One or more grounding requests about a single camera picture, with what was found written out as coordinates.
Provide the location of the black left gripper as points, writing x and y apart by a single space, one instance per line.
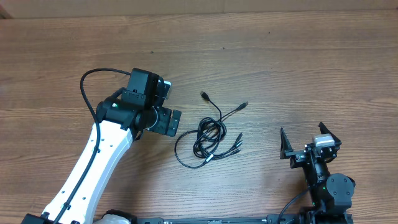
161 126

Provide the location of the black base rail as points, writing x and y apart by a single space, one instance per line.
269 219

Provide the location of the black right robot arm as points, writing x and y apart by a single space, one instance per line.
331 194

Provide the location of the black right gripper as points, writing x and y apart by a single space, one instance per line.
298 157

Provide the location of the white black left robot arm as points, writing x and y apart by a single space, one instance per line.
119 120

